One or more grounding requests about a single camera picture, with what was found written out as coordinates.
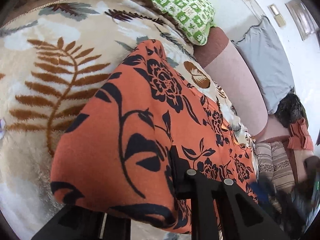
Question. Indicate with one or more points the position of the dark brown blanket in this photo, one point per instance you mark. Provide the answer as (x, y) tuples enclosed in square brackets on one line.
[(311, 165)]

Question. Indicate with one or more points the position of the black furry garment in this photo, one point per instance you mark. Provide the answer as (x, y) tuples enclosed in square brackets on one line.
[(290, 109)]

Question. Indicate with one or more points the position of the grey pillow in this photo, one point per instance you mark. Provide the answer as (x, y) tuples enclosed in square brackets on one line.
[(265, 56)]

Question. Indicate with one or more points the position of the pink bolster cushion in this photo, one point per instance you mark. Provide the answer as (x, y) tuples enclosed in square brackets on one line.
[(223, 63)]

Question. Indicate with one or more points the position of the orange floral garment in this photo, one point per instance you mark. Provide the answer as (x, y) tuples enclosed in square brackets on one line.
[(115, 157)]

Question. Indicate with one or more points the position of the leaf pattern fleece blanket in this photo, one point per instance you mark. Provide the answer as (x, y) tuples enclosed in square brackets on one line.
[(55, 56)]

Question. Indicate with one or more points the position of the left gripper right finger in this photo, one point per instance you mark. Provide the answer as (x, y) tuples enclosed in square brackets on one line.
[(220, 208)]

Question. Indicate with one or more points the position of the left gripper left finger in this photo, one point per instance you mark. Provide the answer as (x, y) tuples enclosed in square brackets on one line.
[(73, 222)]

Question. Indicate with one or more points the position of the striped beige pillow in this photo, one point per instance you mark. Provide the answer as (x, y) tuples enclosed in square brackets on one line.
[(274, 165)]

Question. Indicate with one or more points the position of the beige wall switch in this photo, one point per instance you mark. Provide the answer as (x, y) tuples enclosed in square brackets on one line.
[(280, 20), (274, 10)]

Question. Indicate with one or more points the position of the salmon orange towel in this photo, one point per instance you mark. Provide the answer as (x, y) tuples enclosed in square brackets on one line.
[(300, 138)]

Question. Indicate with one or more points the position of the small white blanket label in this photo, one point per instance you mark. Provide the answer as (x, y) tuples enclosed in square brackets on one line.
[(2, 128)]

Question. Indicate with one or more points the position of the green checkered folded quilt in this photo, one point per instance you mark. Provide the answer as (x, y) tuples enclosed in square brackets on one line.
[(194, 17)]

